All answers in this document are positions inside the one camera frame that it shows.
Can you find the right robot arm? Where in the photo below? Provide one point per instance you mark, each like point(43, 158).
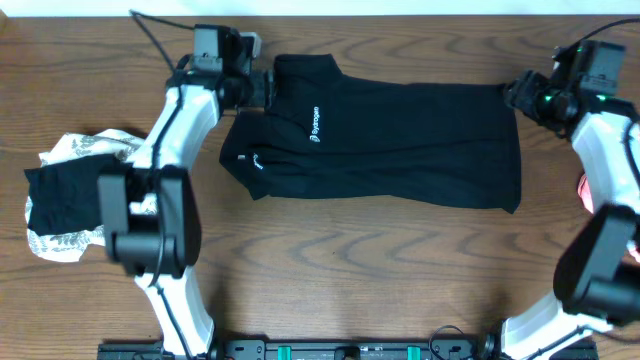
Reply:
point(594, 291)

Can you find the black t-shirt with logo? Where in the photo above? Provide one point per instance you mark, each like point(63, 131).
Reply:
point(330, 135)

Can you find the white fern-print cloth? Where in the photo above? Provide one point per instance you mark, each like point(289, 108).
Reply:
point(70, 247)

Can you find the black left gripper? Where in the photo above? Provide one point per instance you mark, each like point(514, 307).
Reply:
point(261, 94)

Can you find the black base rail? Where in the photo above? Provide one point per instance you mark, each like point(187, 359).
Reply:
point(457, 349)

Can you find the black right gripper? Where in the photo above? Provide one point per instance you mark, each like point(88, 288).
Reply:
point(525, 86)

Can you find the pink crumpled cloth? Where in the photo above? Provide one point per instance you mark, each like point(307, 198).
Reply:
point(584, 193)

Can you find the folded black cloth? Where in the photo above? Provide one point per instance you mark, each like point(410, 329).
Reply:
point(64, 195)

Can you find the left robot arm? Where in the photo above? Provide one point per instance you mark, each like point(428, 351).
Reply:
point(149, 212)

